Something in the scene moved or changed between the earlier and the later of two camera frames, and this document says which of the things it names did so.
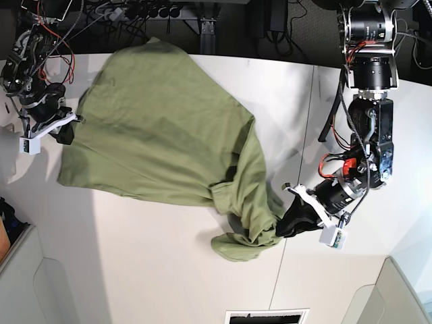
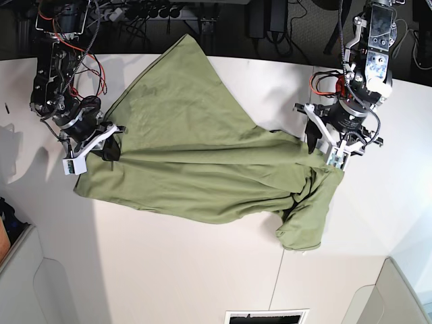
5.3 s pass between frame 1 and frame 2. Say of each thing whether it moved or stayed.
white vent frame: stayed
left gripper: moved
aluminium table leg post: stayed
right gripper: moved
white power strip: stayed
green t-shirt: moved
